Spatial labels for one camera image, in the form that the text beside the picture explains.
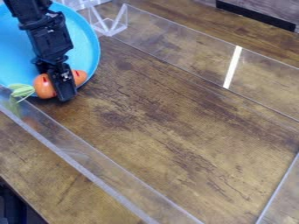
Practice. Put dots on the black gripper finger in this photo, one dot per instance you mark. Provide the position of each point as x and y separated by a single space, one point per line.
63 81

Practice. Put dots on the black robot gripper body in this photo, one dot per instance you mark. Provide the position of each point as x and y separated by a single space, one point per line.
45 28

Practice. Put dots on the orange toy carrot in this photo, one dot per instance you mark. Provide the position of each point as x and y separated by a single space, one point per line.
41 86

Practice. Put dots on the black bar at table edge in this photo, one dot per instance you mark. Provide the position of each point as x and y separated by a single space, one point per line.
276 22

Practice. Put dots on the clear acrylic front wall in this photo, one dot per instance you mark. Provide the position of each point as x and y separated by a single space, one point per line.
152 207

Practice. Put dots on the clear acrylic wall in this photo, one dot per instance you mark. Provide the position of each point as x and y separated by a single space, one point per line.
282 207
152 207
247 73

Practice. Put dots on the clear acrylic back wall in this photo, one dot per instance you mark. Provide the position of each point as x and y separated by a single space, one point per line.
247 73

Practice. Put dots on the clear acrylic right wall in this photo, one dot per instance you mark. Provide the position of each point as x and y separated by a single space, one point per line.
282 207

